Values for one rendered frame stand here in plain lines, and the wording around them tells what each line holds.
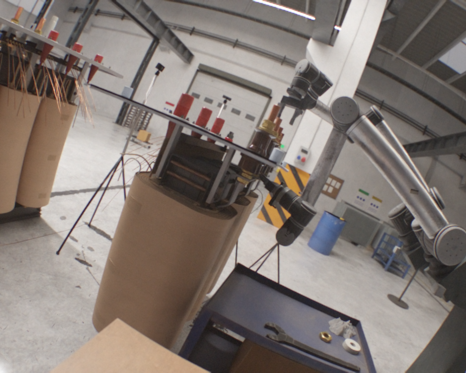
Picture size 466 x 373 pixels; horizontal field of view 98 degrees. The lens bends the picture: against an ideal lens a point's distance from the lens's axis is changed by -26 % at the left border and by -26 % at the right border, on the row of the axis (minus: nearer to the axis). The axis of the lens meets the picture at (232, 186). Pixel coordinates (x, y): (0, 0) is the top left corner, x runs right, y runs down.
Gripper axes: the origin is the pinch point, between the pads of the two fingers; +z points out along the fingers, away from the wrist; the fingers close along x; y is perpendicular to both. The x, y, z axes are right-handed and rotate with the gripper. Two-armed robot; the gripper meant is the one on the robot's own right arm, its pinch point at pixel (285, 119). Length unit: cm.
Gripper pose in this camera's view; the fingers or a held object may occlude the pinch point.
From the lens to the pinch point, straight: 162.5
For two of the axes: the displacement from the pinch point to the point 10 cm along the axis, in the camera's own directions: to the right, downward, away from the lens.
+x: -7.5, -4.2, 5.2
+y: 5.3, 1.1, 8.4
